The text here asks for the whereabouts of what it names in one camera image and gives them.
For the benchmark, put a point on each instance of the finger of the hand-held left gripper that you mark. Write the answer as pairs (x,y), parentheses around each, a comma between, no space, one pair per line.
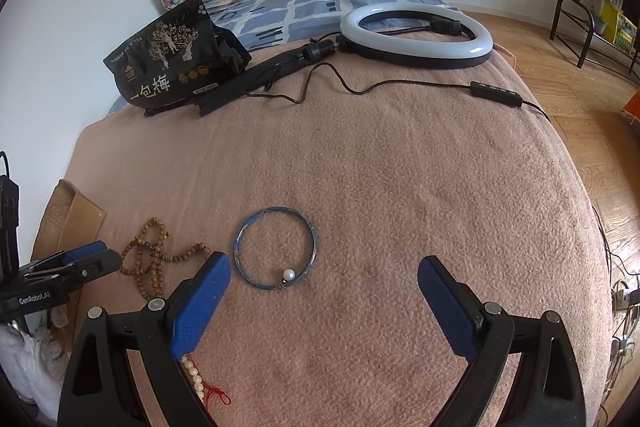
(102,263)
(87,250)

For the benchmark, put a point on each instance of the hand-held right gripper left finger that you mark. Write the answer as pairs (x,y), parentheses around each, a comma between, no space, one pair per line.
(200,307)

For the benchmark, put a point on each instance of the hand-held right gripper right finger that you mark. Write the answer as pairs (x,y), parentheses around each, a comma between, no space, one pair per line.
(450,312)

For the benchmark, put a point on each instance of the cardboard box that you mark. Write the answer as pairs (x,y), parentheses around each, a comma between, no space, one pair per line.
(80,217)

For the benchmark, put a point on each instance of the white cloth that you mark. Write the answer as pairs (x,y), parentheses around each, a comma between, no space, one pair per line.
(25,367)

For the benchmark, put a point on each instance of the tan fleece blanket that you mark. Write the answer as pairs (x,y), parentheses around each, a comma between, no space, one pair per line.
(375,157)

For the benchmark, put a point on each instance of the black snack bag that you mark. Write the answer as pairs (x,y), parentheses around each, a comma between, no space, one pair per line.
(160,57)

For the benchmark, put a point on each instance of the black folded tripod stand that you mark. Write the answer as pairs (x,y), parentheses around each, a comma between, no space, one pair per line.
(250,82)

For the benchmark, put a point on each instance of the black phone holder clamp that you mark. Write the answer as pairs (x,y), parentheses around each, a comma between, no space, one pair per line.
(232,49)

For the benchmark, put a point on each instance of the orange box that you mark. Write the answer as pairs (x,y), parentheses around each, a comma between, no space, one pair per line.
(631,107)

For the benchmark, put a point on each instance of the blue checkered bed sheet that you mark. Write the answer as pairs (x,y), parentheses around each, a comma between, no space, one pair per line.
(310,7)

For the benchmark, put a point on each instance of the yellow green boxes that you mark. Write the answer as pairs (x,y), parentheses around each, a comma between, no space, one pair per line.
(617,24)

